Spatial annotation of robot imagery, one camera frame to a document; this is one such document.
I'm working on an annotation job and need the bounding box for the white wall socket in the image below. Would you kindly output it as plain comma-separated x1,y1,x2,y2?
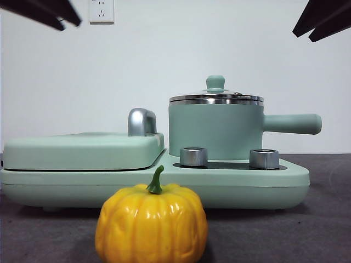
89,0,115,25

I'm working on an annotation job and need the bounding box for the glass lid with green knob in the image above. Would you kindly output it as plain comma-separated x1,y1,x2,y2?
169,75,261,102

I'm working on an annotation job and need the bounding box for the silver griddle cover handle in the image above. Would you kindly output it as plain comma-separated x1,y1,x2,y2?
127,108,158,137

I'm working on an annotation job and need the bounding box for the silver control knob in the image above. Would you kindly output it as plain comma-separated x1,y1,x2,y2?
249,148,280,169
179,147,210,168

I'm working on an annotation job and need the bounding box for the yellow pumpkin with green stem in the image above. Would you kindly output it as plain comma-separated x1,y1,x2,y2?
94,165,209,263

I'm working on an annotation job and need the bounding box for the green griddle cover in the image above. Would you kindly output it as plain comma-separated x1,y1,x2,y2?
3,131,166,172

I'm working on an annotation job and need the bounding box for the green breakfast machine base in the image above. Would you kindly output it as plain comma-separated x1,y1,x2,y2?
0,161,311,213

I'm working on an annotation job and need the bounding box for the green pot with handle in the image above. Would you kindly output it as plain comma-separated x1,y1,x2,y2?
168,94,322,163

